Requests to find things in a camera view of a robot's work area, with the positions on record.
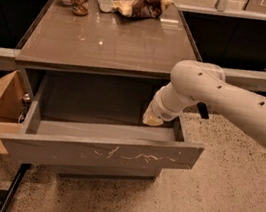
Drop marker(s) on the grey bottom drawer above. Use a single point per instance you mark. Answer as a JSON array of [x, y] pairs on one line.
[[101, 172]]

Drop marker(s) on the grey drawer cabinet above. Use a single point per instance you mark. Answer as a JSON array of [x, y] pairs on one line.
[[150, 44]]

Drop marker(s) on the crumpled chip bag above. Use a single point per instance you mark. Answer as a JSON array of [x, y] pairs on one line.
[[141, 8]]

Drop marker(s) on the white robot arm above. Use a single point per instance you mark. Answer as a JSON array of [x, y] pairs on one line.
[[232, 174]]

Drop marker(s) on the clear plastic water bottle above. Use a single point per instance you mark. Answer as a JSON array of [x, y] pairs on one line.
[[105, 5]]

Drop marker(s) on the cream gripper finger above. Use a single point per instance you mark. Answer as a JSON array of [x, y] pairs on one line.
[[150, 119]]

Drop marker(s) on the grey top drawer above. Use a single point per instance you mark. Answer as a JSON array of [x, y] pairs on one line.
[[83, 123]]

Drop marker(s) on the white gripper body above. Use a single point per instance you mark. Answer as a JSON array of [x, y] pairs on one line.
[[159, 112]]

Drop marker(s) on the grey drawer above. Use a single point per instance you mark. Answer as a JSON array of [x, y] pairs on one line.
[[83, 123], [101, 172]]

